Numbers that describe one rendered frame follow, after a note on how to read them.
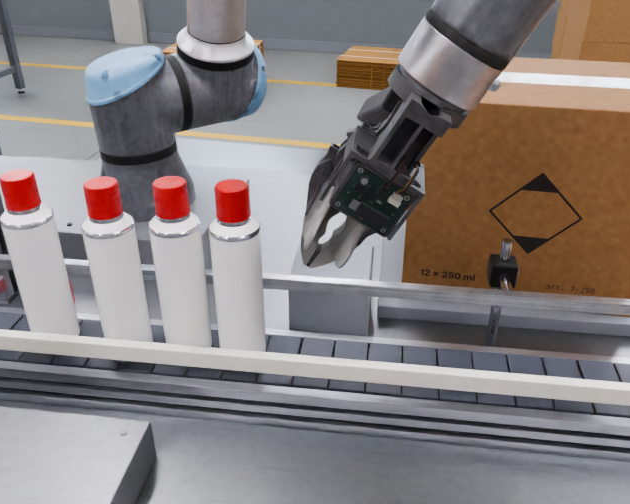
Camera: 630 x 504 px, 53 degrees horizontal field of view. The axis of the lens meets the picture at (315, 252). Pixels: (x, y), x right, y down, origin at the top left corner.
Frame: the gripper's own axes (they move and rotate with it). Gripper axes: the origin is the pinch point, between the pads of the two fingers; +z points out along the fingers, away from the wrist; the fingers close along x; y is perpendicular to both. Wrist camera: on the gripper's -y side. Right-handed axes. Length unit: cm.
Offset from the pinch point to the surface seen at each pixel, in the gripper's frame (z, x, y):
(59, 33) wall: 253, -241, -570
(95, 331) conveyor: 25.1, -15.9, -1.7
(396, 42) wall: 77, 47, -533
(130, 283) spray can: 12.8, -14.5, 2.4
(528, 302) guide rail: -5.7, 22.3, -3.1
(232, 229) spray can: 1.4, -8.2, 1.7
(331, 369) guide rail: 8.3, 7.5, 4.8
